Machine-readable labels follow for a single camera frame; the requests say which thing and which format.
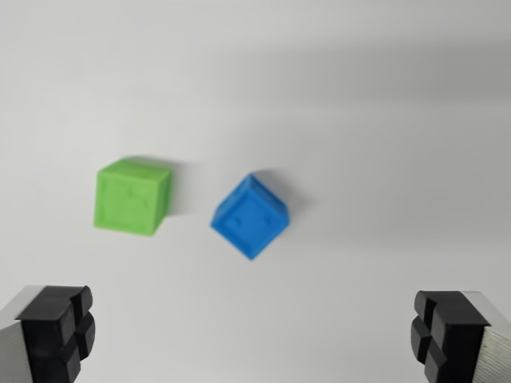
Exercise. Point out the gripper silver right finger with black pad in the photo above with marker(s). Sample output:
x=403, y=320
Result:
x=455, y=335

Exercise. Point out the green plastic cube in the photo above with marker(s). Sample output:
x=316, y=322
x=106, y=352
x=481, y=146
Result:
x=125, y=197

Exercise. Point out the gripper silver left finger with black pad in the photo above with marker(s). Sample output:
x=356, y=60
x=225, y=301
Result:
x=48, y=335

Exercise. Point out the blue plastic cube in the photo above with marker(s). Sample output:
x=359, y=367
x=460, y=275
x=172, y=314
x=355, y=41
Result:
x=247, y=221

